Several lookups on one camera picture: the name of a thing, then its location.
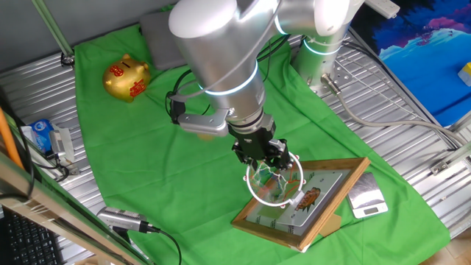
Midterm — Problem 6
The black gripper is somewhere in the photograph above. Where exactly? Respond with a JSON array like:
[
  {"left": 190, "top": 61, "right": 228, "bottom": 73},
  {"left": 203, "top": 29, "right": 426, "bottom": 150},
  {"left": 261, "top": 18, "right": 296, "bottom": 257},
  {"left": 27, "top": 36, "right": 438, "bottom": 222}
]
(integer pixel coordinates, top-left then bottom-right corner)
[{"left": 228, "top": 116, "right": 292, "bottom": 171}]

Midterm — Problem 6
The white mini basketball hoop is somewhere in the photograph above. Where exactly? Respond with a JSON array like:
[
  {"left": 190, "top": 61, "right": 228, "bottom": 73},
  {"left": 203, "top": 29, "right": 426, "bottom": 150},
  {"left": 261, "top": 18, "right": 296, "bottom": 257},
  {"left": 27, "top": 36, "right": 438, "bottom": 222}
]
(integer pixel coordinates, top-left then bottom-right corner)
[{"left": 242, "top": 149, "right": 344, "bottom": 227}]

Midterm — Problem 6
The silver kitchen scale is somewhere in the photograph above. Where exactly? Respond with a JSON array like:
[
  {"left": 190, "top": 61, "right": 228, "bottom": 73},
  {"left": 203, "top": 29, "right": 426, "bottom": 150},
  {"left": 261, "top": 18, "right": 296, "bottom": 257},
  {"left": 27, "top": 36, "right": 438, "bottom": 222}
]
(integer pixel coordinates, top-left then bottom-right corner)
[{"left": 345, "top": 172, "right": 389, "bottom": 220}]

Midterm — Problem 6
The green cloth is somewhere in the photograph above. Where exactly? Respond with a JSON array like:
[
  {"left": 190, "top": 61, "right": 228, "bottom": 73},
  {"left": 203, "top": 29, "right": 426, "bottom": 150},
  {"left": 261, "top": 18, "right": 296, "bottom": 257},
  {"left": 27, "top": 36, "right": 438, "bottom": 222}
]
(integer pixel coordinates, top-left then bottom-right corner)
[{"left": 73, "top": 0, "right": 452, "bottom": 265}]

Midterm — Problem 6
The grey fabric cushion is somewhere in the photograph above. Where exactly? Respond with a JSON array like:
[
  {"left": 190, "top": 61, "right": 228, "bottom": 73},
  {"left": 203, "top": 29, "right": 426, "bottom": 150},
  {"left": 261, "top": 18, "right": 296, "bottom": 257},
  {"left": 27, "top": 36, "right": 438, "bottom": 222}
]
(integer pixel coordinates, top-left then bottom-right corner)
[{"left": 138, "top": 10, "right": 192, "bottom": 71}]

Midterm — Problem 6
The gold piggy bank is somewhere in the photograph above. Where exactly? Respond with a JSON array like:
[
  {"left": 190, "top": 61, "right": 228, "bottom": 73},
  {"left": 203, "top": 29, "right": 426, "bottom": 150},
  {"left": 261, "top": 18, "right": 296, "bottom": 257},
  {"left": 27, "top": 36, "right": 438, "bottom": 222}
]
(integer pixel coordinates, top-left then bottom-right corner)
[{"left": 102, "top": 53, "right": 152, "bottom": 104}]

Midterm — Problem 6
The blue painted poster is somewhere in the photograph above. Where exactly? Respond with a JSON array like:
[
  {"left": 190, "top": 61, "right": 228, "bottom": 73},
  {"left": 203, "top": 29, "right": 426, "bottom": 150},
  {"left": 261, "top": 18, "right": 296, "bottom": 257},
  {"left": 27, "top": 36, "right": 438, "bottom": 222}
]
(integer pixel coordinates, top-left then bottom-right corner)
[{"left": 349, "top": 0, "right": 471, "bottom": 128}]

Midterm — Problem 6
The white power strip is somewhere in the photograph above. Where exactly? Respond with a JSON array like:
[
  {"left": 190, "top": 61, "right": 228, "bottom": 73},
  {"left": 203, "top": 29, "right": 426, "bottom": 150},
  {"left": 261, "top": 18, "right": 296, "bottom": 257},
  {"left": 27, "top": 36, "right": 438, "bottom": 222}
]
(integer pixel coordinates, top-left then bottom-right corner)
[{"left": 364, "top": 0, "right": 401, "bottom": 19}]

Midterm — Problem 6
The black pole clamp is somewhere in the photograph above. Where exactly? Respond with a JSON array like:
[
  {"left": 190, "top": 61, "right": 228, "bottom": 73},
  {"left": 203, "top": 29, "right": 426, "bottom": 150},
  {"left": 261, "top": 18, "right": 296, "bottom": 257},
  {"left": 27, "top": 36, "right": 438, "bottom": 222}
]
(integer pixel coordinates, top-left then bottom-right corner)
[{"left": 60, "top": 52, "right": 77, "bottom": 68}]

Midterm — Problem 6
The blue tissue pack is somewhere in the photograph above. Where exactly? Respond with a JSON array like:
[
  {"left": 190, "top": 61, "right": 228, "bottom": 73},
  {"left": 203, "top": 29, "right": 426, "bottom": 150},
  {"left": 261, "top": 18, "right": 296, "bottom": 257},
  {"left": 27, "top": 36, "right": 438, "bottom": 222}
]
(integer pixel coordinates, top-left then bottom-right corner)
[{"left": 20, "top": 118, "right": 56, "bottom": 155}]

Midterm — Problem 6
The wooden beam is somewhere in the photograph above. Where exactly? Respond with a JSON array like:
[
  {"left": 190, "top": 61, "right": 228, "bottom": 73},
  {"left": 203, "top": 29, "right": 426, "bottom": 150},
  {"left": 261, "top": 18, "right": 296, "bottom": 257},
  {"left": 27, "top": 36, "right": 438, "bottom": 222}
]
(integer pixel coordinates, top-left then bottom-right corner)
[{"left": 0, "top": 149, "right": 155, "bottom": 265}]

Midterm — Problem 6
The green metal pole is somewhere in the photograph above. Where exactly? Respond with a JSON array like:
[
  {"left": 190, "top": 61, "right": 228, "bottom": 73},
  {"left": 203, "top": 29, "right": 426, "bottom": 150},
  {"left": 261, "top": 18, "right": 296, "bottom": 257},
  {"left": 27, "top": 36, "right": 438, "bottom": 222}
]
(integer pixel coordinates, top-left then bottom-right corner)
[{"left": 31, "top": 0, "right": 74, "bottom": 58}]

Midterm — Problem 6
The black keyboard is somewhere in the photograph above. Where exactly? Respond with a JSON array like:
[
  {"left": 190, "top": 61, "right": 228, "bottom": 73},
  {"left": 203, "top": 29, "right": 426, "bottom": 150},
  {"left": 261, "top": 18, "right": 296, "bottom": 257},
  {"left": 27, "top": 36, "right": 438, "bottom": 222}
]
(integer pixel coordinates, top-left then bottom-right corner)
[{"left": 0, "top": 208, "right": 65, "bottom": 265}]

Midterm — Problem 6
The orange pole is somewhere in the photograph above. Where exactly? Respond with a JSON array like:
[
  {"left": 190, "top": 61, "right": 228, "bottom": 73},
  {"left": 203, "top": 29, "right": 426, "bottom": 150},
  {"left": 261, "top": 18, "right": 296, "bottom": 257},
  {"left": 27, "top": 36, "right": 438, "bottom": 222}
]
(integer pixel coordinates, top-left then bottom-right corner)
[{"left": 0, "top": 106, "right": 25, "bottom": 170}]

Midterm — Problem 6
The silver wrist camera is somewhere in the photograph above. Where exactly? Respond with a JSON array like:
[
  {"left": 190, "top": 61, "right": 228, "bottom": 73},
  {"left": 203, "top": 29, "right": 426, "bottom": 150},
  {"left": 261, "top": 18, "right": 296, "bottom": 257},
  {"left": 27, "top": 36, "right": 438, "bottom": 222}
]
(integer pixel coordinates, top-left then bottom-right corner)
[{"left": 177, "top": 109, "right": 230, "bottom": 138}]

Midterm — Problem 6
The wooden picture frame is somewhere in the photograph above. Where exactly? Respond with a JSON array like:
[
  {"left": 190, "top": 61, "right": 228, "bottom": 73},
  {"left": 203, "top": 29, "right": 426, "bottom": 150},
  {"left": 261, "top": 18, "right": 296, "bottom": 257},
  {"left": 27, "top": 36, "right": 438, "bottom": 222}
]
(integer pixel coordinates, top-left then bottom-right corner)
[{"left": 230, "top": 157, "right": 372, "bottom": 253}]

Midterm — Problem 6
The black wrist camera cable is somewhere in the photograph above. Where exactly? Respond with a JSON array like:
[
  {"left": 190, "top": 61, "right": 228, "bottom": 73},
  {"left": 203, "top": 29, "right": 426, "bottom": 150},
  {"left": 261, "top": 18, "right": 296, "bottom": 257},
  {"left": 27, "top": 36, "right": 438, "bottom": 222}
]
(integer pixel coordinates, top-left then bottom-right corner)
[{"left": 164, "top": 33, "right": 292, "bottom": 125}]

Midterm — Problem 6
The thick grey robot cable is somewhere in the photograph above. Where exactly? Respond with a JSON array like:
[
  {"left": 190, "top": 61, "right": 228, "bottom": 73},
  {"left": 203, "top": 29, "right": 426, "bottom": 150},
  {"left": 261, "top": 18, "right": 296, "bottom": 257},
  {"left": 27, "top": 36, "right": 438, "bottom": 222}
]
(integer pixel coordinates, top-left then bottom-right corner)
[{"left": 321, "top": 72, "right": 467, "bottom": 147}]

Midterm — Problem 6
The silver ribbed camera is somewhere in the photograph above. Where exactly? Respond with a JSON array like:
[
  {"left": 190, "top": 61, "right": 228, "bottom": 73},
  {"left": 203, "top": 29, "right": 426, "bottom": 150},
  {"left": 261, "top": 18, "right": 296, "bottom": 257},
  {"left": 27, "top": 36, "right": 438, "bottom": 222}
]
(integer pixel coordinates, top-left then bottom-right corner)
[{"left": 96, "top": 205, "right": 161, "bottom": 235}]

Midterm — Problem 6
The aluminium profile rail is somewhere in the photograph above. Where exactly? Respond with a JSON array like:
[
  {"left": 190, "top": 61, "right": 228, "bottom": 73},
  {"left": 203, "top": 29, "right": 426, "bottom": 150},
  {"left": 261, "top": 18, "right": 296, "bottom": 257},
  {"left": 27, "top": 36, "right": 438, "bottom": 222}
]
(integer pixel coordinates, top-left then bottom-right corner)
[
  {"left": 447, "top": 110, "right": 471, "bottom": 133},
  {"left": 429, "top": 141, "right": 471, "bottom": 177}
]

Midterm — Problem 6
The aluminium camera bracket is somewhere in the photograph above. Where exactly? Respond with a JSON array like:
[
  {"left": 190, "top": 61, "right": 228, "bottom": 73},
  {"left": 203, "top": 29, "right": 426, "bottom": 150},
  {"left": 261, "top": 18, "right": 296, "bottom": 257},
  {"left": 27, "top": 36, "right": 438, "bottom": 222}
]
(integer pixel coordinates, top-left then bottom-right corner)
[{"left": 54, "top": 154, "right": 81, "bottom": 177}]

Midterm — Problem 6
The silver side camera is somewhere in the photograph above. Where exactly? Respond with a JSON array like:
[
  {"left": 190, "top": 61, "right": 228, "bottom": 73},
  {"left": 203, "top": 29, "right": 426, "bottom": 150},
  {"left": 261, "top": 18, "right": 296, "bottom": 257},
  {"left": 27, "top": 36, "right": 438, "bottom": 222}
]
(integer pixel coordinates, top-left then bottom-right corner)
[{"left": 49, "top": 127, "right": 74, "bottom": 158}]

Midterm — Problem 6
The thick black cable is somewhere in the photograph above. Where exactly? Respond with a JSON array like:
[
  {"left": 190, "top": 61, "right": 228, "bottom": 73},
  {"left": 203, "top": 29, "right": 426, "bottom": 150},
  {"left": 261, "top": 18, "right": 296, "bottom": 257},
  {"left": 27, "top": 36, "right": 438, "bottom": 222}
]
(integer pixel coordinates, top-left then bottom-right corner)
[{"left": 0, "top": 86, "right": 36, "bottom": 202}]

